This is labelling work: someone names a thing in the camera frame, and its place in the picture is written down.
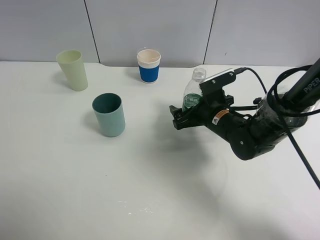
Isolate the black camera cable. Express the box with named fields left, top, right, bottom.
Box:
left=232, top=64, right=320, bottom=191

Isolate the pale yellow plastic cup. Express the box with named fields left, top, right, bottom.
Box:
left=56, top=50, right=88, bottom=92

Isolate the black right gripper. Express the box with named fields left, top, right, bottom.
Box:
left=169, top=94, right=276, bottom=161

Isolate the clear green-label water bottle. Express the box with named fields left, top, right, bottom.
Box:
left=182, top=67, right=207, bottom=112

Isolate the blue sleeved white paper cup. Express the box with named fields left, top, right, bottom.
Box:
left=136, top=48, right=161, bottom=84

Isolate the teal blue plastic cup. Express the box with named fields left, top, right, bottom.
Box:
left=92, top=93, right=126, bottom=137

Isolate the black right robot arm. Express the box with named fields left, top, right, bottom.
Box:
left=169, top=61, right=320, bottom=161

